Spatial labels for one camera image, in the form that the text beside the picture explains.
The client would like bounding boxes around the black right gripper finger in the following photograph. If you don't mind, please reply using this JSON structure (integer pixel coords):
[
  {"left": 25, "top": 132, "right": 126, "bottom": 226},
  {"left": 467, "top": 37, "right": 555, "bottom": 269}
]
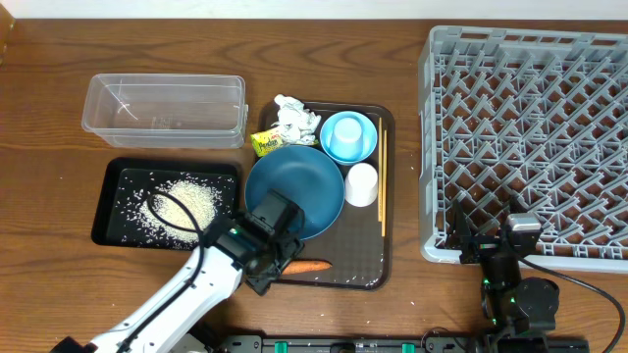
[
  {"left": 478, "top": 197, "right": 523, "bottom": 233},
  {"left": 445, "top": 200, "right": 473, "bottom": 250}
]

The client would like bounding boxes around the orange carrot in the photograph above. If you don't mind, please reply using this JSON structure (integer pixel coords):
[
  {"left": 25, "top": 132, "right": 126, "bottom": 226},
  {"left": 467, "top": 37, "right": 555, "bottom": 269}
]
[{"left": 283, "top": 260, "right": 333, "bottom": 276}]

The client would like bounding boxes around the yellow foil snack wrapper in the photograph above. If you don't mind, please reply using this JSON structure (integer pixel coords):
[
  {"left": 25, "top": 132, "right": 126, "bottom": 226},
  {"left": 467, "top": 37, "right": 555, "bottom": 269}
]
[{"left": 250, "top": 126, "right": 287, "bottom": 157}]

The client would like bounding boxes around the white cup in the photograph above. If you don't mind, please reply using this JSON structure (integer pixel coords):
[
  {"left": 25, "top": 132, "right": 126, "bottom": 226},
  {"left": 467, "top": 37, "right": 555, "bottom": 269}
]
[{"left": 345, "top": 163, "right": 379, "bottom": 207}]

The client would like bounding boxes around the white paper napkin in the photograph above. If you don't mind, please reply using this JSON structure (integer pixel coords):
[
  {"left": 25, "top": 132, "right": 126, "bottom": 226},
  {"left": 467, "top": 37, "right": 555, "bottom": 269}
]
[{"left": 273, "top": 94, "right": 321, "bottom": 146}]

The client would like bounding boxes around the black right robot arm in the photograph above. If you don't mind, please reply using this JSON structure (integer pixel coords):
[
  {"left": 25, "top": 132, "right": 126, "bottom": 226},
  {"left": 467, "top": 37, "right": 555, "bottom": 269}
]
[{"left": 447, "top": 201, "right": 559, "bottom": 352}]

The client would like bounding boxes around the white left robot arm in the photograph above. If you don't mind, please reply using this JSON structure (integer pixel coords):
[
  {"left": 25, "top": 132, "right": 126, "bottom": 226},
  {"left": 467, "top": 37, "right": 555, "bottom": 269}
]
[{"left": 51, "top": 215, "right": 303, "bottom": 353}]

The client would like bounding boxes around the grey dishwasher rack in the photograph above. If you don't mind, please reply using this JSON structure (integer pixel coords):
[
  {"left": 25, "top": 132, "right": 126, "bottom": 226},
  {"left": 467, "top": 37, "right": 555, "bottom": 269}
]
[{"left": 418, "top": 25, "right": 627, "bottom": 274}]

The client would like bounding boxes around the black waste tray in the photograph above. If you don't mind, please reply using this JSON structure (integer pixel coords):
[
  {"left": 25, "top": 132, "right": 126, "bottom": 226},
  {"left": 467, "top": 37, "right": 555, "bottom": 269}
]
[{"left": 91, "top": 157, "right": 240, "bottom": 250}]

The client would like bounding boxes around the right wooden chopstick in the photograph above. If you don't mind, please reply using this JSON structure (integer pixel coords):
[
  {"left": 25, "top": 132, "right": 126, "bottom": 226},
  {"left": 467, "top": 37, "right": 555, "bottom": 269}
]
[{"left": 381, "top": 130, "right": 388, "bottom": 238}]

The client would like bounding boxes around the wooden chopstick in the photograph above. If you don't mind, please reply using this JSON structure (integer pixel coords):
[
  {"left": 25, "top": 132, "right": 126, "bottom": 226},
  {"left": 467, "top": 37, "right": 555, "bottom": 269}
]
[
  {"left": 377, "top": 118, "right": 383, "bottom": 222},
  {"left": 381, "top": 130, "right": 388, "bottom": 238}
]

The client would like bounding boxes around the large blue plate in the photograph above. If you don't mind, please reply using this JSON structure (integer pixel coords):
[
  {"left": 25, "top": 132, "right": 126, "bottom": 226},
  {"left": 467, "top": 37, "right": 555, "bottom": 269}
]
[{"left": 244, "top": 145, "right": 345, "bottom": 240}]

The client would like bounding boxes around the dark brown serving tray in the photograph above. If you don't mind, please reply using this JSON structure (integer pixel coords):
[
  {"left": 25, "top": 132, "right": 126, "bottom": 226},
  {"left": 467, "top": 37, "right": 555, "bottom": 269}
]
[{"left": 277, "top": 102, "right": 395, "bottom": 290}]

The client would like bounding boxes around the pile of white rice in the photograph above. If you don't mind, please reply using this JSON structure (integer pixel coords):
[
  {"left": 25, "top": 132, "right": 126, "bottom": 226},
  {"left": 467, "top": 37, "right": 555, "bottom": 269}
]
[{"left": 138, "top": 178, "right": 224, "bottom": 244}]

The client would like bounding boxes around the left wooden chopstick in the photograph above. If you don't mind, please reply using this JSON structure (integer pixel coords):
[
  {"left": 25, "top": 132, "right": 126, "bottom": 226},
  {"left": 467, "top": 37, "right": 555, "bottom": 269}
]
[{"left": 377, "top": 118, "right": 383, "bottom": 222}]

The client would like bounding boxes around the light blue small bowl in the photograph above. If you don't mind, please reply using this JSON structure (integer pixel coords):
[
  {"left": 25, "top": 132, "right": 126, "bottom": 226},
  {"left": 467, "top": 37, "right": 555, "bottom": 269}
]
[{"left": 319, "top": 111, "right": 378, "bottom": 166}]

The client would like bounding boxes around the light blue cup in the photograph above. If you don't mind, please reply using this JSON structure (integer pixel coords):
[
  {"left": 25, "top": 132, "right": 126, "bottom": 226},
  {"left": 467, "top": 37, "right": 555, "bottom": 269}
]
[{"left": 329, "top": 118, "right": 362, "bottom": 162}]

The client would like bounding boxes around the clear plastic bin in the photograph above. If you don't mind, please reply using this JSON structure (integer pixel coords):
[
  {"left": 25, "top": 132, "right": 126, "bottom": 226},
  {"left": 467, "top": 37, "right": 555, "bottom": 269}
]
[{"left": 81, "top": 74, "right": 248, "bottom": 149}]

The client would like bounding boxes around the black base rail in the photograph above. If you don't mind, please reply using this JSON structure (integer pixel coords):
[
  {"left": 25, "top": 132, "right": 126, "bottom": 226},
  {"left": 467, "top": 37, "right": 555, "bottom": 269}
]
[{"left": 173, "top": 334, "right": 590, "bottom": 353}]

